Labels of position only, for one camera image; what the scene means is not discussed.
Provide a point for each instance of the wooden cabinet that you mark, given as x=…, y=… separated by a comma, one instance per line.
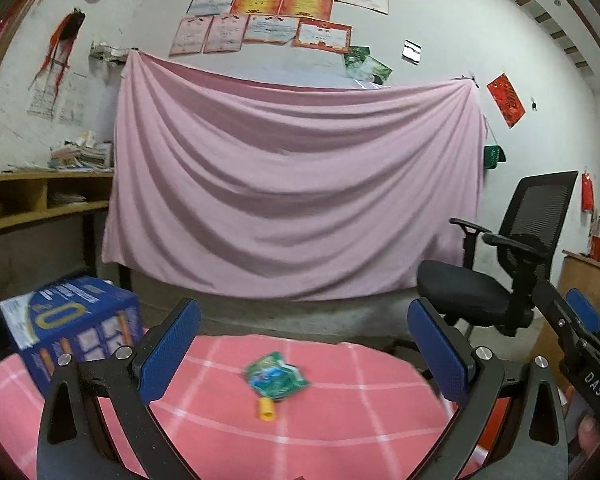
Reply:
x=590, y=275

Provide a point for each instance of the stack of books and papers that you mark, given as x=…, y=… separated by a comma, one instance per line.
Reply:
x=82, y=155

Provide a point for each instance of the green photo print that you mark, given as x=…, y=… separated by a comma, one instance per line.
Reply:
x=356, y=57
x=379, y=71

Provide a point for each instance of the wooden shelf desk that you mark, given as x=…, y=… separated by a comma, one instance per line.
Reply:
x=30, y=190

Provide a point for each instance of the red hanging ornament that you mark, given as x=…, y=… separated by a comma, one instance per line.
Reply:
x=587, y=192

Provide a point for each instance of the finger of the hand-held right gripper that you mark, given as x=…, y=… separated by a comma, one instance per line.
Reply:
x=562, y=330
x=585, y=310

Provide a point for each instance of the white wall notice papers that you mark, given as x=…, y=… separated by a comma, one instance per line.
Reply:
x=55, y=102

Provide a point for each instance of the blue cardboard box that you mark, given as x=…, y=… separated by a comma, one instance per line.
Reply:
x=75, y=330

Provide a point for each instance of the red tassel wall ornament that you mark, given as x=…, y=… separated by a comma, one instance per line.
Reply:
x=60, y=45

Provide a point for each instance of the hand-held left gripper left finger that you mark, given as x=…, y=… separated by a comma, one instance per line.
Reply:
x=170, y=355

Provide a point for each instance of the green hanging tag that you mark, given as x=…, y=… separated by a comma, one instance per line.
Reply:
x=494, y=156

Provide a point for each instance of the green snack packet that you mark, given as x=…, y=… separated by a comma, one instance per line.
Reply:
x=275, y=375

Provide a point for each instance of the pink hanging cloth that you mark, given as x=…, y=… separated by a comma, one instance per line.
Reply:
x=290, y=180

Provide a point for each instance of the red container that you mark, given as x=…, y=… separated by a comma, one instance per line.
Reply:
x=597, y=248

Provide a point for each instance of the yellow plastic cap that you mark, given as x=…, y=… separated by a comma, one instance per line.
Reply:
x=266, y=409

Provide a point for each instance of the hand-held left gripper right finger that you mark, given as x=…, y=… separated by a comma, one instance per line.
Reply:
x=440, y=355

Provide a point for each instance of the person's right hand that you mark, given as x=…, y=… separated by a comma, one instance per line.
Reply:
x=590, y=435

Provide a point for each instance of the red wall poster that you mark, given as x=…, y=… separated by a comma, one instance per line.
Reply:
x=505, y=100

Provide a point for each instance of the pink checked tablecloth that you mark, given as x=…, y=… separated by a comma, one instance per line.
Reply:
x=305, y=435

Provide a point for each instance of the group of wall certificates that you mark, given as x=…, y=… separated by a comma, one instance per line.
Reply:
x=280, y=10

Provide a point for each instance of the black and white card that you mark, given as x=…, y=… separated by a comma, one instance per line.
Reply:
x=412, y=51

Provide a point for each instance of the black office chair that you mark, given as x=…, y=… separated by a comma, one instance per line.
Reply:
x=470, y=285

